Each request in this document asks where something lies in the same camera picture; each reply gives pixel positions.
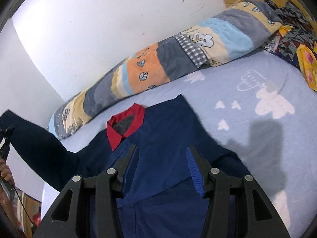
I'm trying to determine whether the navy jacket with red collar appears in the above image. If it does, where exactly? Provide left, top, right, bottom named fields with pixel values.
left=1, top=96, right=249, bottom=237

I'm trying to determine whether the person's left hand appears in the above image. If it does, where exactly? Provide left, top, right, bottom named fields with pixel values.
left=0, top=159, right=14, bottom=185

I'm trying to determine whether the wooden bedside shelf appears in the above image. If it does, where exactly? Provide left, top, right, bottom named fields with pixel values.
left=14, top=191, right=41, bottom=237

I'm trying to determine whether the light blue cloud bedsheet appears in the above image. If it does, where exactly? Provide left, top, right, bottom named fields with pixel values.
left=62, top=49, right=316, bottom=237

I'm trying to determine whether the patchwork rolled quilt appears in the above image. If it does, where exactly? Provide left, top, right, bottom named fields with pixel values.
left=48, top=0, right=283, bottom=140

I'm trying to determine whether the colourful patterned cloth pile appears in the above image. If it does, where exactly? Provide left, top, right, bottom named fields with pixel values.
left=262, top=0, right=316, bottom=91

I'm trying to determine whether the black cable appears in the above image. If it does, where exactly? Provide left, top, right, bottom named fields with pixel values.
left=11, top=183, right=38, bottom=227

